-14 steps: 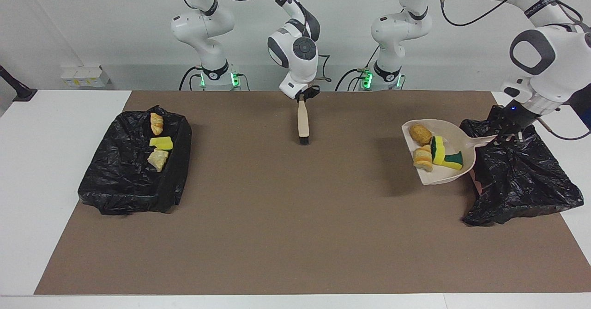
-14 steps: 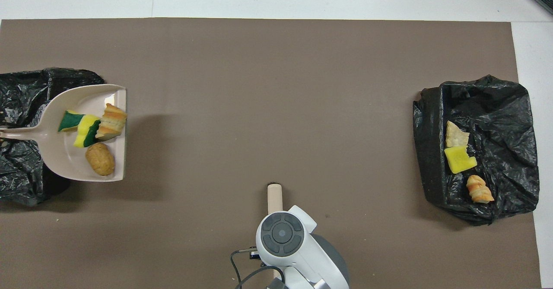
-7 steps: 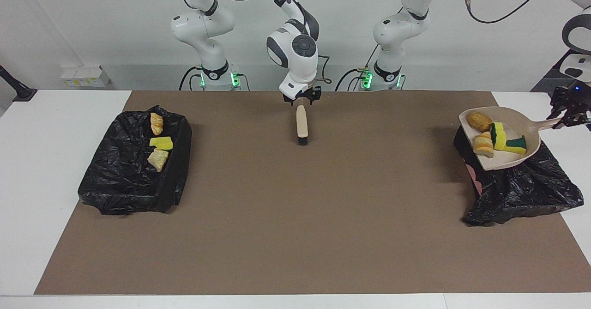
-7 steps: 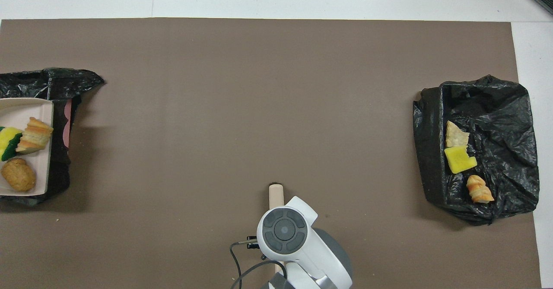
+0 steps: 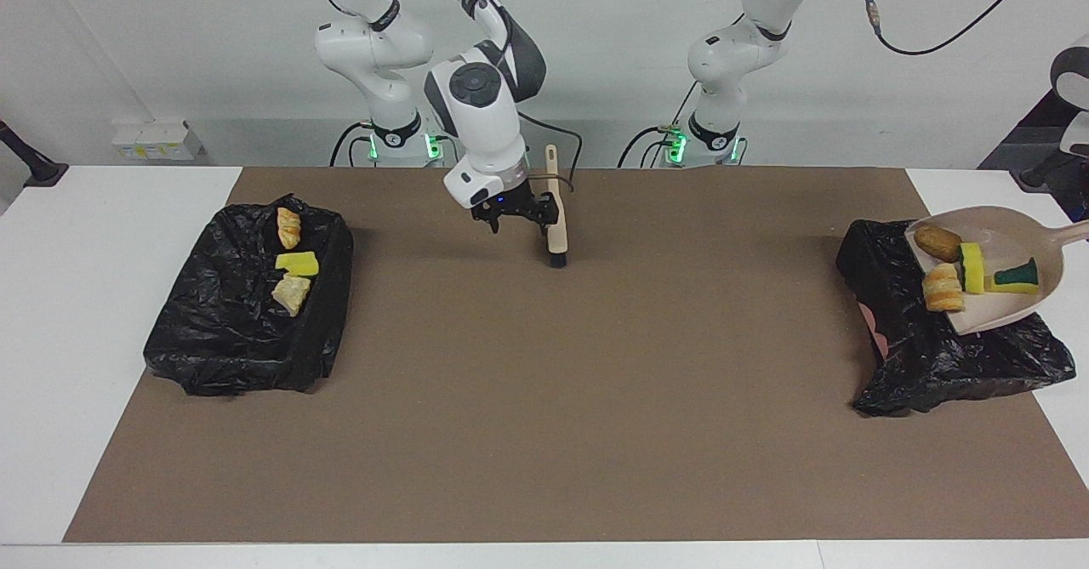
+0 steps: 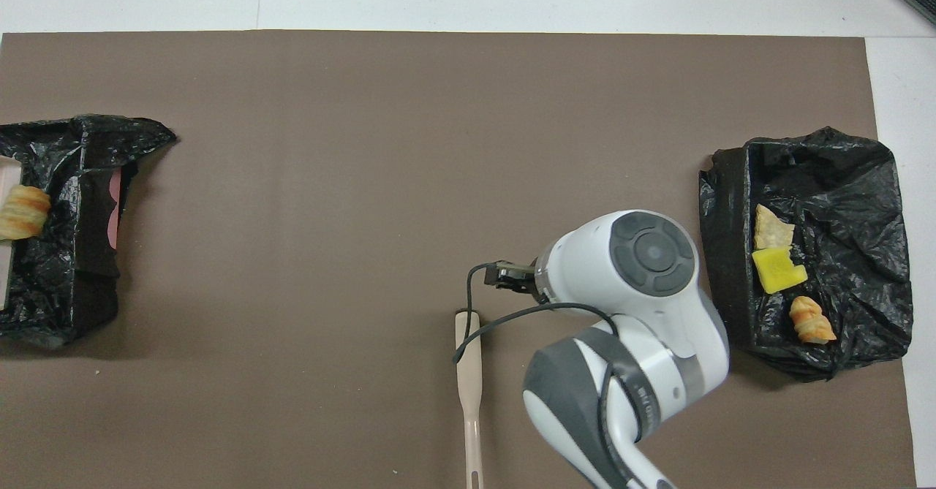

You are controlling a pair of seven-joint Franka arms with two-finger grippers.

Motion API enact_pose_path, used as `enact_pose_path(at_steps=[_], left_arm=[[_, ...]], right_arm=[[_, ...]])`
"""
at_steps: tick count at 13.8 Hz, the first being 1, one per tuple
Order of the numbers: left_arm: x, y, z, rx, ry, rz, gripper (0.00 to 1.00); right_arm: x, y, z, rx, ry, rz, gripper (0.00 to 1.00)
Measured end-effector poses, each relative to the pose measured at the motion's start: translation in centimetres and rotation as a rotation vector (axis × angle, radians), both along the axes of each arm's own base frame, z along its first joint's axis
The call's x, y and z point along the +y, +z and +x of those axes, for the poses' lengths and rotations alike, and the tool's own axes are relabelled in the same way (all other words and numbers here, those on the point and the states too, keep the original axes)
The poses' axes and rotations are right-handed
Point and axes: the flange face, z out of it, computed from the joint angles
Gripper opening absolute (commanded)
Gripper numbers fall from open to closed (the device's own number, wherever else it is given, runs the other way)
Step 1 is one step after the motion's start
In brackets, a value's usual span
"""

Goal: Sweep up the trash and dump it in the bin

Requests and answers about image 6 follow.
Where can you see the torn croissant chunk pale inside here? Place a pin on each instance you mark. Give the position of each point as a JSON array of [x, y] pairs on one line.
[[771, 232]]

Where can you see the black bag lined bin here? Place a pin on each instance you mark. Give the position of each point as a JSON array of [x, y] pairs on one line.
[[863, 204]]

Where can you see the beige plastic dustpan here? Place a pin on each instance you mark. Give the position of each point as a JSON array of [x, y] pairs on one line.
[[5, 277]]

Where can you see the yellow sponge block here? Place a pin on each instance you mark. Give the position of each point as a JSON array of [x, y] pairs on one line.
[[776, 270]]

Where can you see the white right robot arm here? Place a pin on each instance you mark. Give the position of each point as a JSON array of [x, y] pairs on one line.
[[585, 270]]

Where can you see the black bag over pink bin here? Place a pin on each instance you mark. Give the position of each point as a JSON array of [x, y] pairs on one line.
[[66, 299]]

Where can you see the pink plastic bin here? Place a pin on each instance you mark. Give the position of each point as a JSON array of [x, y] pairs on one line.
[[117, 211]]

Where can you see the striped croissant piece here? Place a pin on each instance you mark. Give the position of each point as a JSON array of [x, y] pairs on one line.
[[25, 213], [810, 321]]

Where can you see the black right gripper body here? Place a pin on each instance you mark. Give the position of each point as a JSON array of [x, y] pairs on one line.
[[528, 277]]

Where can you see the beige hand brush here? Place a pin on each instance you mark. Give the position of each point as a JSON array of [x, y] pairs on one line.
[[468, 394]]

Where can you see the brown paper table mat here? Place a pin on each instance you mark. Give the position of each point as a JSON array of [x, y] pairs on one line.
[[365, 145]]

